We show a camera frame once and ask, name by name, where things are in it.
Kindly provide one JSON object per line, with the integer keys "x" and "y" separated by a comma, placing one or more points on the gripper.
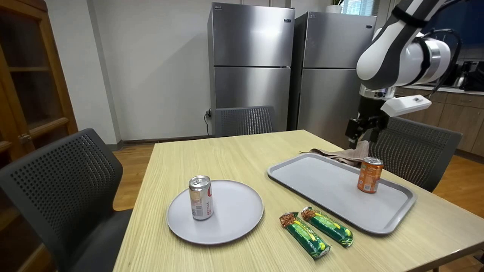
{"x": 372, "y": 110}

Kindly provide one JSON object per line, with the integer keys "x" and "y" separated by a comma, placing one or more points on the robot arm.
{"x": 382, "y": 56}

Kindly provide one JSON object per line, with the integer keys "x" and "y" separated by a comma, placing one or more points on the brown cloth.
{"x": 348, "y": 155}

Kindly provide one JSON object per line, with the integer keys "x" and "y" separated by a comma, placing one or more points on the orange drink can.
{"x": 369, "y": 176}

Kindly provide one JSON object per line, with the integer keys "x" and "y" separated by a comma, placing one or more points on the dark grey perforated chair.
{"x": 245, "y": 121}
{"x": 64, "y": 189}
{"x": 416, "y": 155}

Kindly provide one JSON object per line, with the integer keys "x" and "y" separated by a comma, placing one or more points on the grey serving tray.
{"x": 325, "y": 185}

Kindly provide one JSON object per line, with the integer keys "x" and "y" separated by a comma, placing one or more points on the stainless steel refrigerator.
{"x": 249, "y": 49}
{"x": 329, "y": 75}

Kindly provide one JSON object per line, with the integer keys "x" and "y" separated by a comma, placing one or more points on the green snack bar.
{"x": 328, "y": 226}
{"x": 305, "y": 236}

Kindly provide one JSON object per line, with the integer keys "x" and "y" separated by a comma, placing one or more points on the wooden kitchen counter cabinets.
{"x": 459, "y": 113}

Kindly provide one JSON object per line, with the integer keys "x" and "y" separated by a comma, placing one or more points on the row of counter appliances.
{"x": 472, "y": 77}

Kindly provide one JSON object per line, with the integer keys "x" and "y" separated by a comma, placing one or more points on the window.
{"x": 357, "y": 6}

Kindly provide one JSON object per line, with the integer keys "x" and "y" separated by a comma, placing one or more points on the potted plant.
{"x": 334, "y": 7}

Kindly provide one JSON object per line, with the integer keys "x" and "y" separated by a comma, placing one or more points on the round grey plate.
{"x": 234, "y": 211}

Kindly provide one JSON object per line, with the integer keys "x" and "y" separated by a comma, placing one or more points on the silver drink can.
{"x": 200, "y": 198}

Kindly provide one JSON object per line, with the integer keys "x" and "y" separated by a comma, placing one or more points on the wooden glass-door cabinet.
{"x": 34, "y": 75}

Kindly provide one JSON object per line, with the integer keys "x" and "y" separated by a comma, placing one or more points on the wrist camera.
{"x": 354, "y": 128}

